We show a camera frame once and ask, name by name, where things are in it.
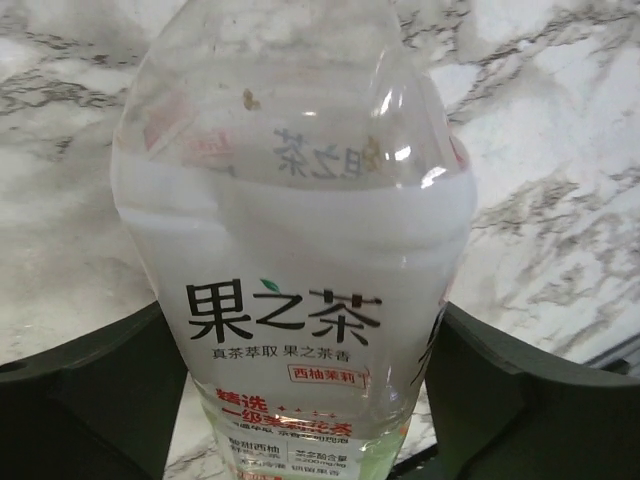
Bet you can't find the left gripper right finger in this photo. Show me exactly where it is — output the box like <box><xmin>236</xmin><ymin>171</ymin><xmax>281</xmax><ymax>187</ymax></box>
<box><xmin>394</xmin><ymin>305</ymin><xmax>639</xmax><ymax>479</ymax></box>

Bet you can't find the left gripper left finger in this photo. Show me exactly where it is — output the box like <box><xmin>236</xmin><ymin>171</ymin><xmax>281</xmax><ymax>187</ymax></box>
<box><xmin>1</xmin><ymin>303</ymin><xmax>187</xmax><ymax>480</ymax></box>

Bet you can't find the green label bottle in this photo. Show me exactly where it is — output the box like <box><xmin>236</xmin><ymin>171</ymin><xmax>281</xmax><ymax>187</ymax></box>
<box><xmin>111</xmin><ymin>1</ymin><xmax>476</xmax><ymax>479</ymax></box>

